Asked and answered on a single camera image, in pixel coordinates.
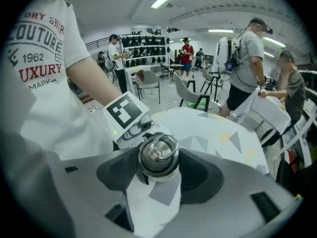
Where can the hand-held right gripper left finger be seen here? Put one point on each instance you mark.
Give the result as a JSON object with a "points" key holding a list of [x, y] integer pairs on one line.
{"points": [[86, 182]]}

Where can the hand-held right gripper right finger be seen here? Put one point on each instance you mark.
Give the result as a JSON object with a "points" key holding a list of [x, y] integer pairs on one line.
{"points": [[235, 202]]}

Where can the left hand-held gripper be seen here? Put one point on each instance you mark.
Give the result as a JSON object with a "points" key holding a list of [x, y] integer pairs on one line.
{"points": [[123, 113]]}

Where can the person's left forearm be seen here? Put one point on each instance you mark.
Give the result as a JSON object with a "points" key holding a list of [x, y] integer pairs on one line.
{"points": [[91, 80]]}

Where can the white cabinet table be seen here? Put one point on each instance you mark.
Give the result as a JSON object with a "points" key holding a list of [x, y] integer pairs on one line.
{"points": [[130, 83]]}

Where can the white power strip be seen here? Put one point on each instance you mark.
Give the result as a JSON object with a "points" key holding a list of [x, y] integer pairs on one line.
{"points": [[93, 108]]}

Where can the red item on chair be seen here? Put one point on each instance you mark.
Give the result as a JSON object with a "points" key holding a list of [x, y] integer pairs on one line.
{"points": [[141, 75]]}

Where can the grey chair with black legs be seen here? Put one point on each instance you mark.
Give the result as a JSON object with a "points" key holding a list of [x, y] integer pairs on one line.
{"points": [[184, 93], [164, 69], [151, 79], [206, 74]]}

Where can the white shelf rack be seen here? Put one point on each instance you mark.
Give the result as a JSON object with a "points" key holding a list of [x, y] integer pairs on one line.
{"points": [[148, 46]]}

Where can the white printed t-shirt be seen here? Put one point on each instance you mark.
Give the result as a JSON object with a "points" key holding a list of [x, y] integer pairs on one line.
{"points": [[49, 108]]}

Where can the triangle-patterned tablecloth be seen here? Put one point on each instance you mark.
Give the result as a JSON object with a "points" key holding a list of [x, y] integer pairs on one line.
{"points": [[203, 128]]}

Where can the white backpack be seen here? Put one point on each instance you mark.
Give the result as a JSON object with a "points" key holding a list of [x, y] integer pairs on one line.
{"points": [[223, 53]]}

